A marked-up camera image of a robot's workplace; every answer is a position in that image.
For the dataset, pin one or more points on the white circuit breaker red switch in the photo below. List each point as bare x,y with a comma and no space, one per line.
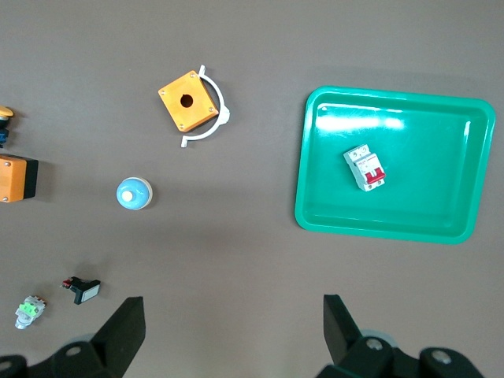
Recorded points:
366,167

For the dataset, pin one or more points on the green plastic tray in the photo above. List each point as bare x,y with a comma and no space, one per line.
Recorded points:
425,197

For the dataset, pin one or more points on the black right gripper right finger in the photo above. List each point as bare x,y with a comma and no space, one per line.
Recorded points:
354,354

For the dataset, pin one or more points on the green and white switch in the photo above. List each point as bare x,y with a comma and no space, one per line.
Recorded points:
28,311

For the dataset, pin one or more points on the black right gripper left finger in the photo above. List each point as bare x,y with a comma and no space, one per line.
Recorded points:
114,338

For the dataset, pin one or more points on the orange box with black base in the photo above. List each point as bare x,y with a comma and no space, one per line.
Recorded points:
13,178

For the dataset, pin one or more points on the white curved plastic clamp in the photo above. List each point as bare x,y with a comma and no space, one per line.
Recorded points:
217,98

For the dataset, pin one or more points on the orange button box with hole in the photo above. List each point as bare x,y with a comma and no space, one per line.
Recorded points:
197,112

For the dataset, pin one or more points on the black rectangular pushbutton switch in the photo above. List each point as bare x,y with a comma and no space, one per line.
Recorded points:
84,290

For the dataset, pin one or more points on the blue white dome button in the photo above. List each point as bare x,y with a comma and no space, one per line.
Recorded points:
134,193

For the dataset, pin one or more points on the yellow mushroom push button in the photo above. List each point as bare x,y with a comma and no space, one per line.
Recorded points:
4,122

